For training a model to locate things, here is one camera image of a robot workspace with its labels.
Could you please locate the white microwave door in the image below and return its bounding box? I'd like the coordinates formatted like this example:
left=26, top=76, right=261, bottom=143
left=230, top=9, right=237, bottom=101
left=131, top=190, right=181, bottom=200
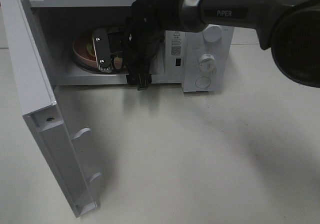
left=0, top=0, right=101, bottom=217

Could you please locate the pink round plate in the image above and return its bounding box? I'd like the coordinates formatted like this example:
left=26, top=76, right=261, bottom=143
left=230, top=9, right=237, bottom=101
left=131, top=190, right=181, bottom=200
left=72, top=32, right=124, bottom=69

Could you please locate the white microwave oven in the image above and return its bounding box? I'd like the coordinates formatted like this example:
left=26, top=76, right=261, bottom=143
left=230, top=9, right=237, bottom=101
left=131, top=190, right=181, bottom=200
left=7, top=0, right=236, bottom=94

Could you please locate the round door release button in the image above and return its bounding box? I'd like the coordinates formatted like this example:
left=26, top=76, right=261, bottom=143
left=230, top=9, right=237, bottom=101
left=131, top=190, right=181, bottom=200
left=195, top=77, right=211, bottom=89

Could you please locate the upper white power knob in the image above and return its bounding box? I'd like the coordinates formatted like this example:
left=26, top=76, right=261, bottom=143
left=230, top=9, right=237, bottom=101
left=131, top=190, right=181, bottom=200
left=202, top=25, right=223, bottom=43

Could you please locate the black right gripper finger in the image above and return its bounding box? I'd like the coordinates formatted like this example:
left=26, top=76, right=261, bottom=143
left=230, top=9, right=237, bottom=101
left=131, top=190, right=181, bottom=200
left=126, top=73, right=152, bottom=90

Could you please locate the sandwich with lettuce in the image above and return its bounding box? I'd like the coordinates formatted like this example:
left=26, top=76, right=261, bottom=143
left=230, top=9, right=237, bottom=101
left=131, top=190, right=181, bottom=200
left=86, top=27, right=124, bottom=65

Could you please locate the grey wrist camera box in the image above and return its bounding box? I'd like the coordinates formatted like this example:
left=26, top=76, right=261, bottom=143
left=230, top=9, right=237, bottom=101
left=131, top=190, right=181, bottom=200
left=92, top=28, right=113, bottom=73

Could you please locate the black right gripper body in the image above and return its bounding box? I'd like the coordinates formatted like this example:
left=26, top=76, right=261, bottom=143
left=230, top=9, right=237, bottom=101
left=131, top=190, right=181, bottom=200
left=119, top=16, right=165, bottom=75

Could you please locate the white timer knob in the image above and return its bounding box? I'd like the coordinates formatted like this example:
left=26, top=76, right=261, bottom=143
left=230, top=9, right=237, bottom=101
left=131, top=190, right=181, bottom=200
left=198, top=54, right=217, bottom=72

